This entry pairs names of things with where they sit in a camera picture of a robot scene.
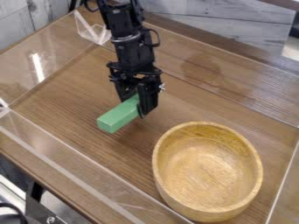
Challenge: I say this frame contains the green rectangular block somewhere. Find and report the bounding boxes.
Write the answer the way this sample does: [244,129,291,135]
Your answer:
[98,94,139,133]

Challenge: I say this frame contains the brown wooden bowl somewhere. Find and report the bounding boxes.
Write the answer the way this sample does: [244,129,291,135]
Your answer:
[152,122,263,222]

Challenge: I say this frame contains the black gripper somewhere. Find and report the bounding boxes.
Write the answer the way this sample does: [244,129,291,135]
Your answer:
[107,62,163,118]

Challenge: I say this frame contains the clear acrylic corner bracket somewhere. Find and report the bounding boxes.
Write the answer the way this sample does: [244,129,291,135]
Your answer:
[74,10,112,46]

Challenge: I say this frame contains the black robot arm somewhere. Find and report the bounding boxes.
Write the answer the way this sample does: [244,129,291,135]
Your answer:
[83,0,163,117]

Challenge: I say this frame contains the clear acrylic front wall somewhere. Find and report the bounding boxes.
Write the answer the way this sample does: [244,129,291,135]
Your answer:
[0,97,192,224]

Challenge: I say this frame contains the black metal table leg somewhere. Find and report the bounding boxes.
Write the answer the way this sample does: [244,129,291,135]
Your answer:
[24,182,67,224]

